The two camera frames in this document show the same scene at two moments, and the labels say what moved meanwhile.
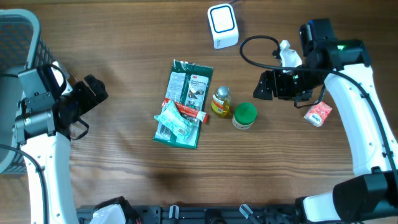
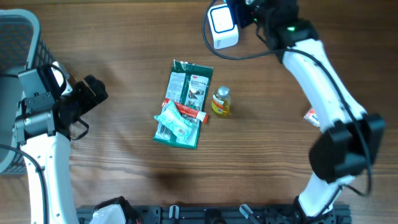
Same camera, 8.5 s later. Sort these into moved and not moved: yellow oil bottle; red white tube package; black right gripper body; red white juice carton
Moved: black right gripper body
Not moved: red white juice carton; yellow oil bottle; red white tube package
